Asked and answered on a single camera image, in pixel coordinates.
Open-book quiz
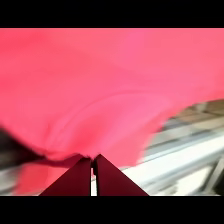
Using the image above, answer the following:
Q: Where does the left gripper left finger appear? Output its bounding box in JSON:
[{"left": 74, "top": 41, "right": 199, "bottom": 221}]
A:
[{"left": 39, "top": 156, "right": 93, "bottom": 197}]

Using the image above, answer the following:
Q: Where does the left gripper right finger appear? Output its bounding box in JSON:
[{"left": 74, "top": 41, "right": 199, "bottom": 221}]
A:
[{"left": 92, "top": 153, "right": 150, "bottom": 197}]

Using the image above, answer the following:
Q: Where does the red garment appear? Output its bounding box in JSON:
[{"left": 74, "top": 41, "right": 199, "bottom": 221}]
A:
[{"left": 0, "top": 27, "right": 224, "bottom": 196}]

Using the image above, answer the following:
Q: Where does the silver frame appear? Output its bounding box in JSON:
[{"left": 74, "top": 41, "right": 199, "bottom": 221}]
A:
[{"left": 121, "top": 99, "right": 224, "bottom": 197}]

